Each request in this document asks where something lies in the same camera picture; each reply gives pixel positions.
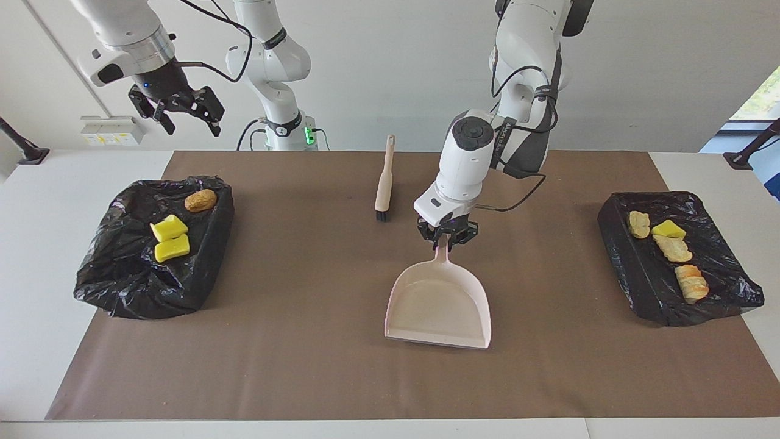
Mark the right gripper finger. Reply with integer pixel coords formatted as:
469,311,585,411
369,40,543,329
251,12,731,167
190,87,226,137
127,85,177,136

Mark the pale pink plastic dustpan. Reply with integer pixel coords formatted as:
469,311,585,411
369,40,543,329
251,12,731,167
384,235,492,350

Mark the beige handle black bristle brush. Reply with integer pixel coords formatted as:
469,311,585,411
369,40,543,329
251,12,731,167
374,134,397,222

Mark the brown potato shaped sponge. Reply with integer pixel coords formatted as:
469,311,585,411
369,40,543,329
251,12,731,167
184,188,218,213

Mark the yellow notched sponge piece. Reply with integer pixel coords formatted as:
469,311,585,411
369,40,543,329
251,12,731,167
150,214,188,242

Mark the yellow wedge sponge piece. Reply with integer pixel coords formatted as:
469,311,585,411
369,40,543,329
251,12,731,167
154,234,190,263

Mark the small yellow green sponge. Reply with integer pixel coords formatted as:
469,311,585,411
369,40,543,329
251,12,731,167
651,219,687,240

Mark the pale bread slice piece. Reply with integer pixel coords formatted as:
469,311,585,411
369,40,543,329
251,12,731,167
653,235,693,264

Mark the orange crust ridged bread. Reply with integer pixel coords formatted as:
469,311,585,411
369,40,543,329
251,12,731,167
675,264,710,305

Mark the crumpled black bag bin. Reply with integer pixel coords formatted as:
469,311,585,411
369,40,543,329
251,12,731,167
73,175,235,321

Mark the smooth black bag bin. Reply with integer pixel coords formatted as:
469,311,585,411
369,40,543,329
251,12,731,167
597,191,765,328

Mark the black stand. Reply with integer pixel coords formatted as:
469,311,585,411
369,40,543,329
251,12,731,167
723,118,780,170
0,116,51,166

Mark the brown paper table mat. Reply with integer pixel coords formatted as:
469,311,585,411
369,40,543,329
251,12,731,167
46,151,780,421

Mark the window with green view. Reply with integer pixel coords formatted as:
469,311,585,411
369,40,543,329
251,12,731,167
728,64,780,121

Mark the black right base cable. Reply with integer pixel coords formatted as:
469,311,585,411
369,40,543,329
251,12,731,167
236,118,269,151

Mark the white wall socket box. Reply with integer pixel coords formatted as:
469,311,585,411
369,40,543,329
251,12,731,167
80,116,146,146

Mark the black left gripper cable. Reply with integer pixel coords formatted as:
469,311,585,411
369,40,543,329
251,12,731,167
475,61,558,212

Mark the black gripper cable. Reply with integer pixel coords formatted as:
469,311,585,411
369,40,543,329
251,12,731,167
177,0,254,83
475,61,558,212

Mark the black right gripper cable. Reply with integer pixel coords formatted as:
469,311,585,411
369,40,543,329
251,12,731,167
177,0,254,83

